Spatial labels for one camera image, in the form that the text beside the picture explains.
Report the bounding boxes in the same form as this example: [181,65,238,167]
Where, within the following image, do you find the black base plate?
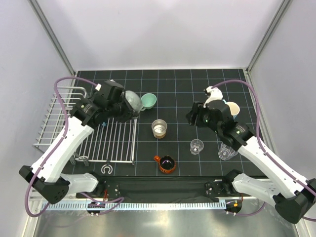
[88,175,241,203]

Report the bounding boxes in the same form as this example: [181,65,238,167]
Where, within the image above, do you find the steel tumbler cup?
[151,119,167,139]

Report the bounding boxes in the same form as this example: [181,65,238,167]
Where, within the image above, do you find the orange black ceramic cup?
[154,156,176,174]

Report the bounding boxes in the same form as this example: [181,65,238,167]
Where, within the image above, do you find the small clear glass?
[190,139,204,155]

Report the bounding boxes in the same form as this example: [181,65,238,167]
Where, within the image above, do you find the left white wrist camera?
[95,84,102,91]

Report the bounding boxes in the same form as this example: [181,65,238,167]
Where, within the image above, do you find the large clear plastic cup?
[218,143,238,160]

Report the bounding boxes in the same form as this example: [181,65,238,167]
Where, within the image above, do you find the metal wire dish rack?
[32,86,138,168]

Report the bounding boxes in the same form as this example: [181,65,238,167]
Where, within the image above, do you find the light blue tall mug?
[222,99,240,119]

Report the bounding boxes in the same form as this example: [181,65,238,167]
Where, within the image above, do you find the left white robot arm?
[19,80,143,204]

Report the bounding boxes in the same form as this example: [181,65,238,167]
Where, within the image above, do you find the purple cable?
[212,79,316,221]
[24,76,124,218]

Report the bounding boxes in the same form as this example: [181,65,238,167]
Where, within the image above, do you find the mint green cup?
[141,93,157,111]

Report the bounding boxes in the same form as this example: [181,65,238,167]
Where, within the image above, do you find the grey ceramic mug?
[125,90,143,113]

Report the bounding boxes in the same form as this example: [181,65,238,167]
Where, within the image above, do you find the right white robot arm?
[186,100,316,224]

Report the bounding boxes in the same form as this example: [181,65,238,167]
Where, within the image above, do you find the slotted cable duct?
[47,200,226,211]

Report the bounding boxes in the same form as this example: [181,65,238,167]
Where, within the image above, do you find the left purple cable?
[24,76,124,218]

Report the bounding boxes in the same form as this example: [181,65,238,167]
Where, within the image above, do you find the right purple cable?
[212,79,316,221]

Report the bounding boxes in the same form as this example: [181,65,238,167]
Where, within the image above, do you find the black grid mat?
[63,69,263,177]

